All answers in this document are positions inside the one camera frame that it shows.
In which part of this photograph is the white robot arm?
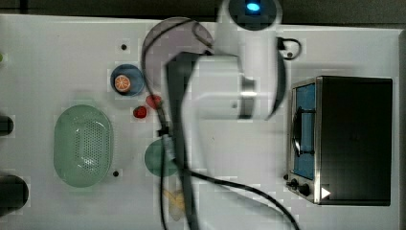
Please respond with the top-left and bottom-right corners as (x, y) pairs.
(166, 0), (286, 230)

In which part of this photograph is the green oval strainer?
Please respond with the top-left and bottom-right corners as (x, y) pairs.
(54, 104), (113, 188)

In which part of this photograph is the pink plush fruit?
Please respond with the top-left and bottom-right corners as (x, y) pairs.
(146, 95), (162, 110)

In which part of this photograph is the red plush strawberry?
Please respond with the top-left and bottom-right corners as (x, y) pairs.
(133, 106), (147, 119)

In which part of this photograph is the teal small plate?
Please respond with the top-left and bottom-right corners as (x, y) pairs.
(145, 140), (177, 177)

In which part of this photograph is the blue bowl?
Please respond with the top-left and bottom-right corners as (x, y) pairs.
(110, 64), (145, 97)

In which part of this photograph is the lilac round plate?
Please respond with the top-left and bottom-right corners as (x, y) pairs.
(141, 17), (214, 92)

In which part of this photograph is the orange slice toy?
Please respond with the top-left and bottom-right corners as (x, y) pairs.
(114, 75), (131, 93)

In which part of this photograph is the silver toaster oven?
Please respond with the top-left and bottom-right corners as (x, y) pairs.
(284, 76), (393, 206)

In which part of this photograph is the black cylinder upper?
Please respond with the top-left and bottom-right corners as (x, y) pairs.
(0, 116), (14, 136)

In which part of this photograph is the black cylinder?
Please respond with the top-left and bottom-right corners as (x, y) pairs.
(0, 175), (29, 217)
(0, 116), (14, 136)

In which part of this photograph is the black cylinder lower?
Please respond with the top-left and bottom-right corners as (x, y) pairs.
(0, 175), (29, 217)

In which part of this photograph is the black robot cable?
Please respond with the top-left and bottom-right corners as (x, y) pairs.
(141, 18), (303, 230)

